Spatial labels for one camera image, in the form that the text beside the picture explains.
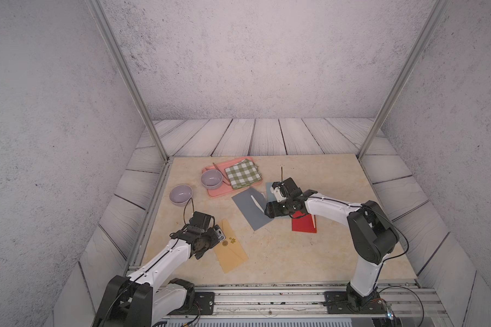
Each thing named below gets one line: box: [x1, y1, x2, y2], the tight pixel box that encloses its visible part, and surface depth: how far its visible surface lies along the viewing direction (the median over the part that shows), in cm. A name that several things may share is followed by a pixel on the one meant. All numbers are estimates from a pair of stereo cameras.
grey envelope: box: [231, 187, 275, 231], surface depth 103 cm
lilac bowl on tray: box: [200, 168, 223, 190], surface depth 108 cm
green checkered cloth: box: [224, 158, 263, 191], surface depth 114 cm
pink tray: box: [201, 156, 262, 197], surface depth 107 cm
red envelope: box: [291, 210, 318, 233], surface depth 95 cm
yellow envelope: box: [213, 218, 249, 274], surface depth 87 cm
